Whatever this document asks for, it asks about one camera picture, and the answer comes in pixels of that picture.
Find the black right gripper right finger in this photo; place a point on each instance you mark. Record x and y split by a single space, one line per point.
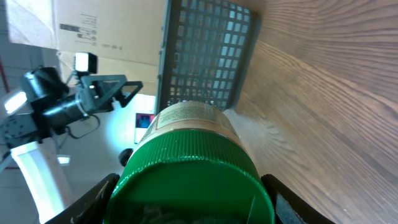
289 208

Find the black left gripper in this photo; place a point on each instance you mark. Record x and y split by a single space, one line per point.
98 91

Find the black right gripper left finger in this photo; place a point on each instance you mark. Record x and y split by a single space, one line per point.
91 207

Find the green lid jar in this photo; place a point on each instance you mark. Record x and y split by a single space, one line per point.
190 166

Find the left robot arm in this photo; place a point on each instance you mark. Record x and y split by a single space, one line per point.
53 109

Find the brown cardboard box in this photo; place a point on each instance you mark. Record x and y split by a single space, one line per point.
124 34

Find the dark plastic mesh basket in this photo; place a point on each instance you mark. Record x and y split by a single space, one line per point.
205 52

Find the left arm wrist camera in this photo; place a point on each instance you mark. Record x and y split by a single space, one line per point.
86 62

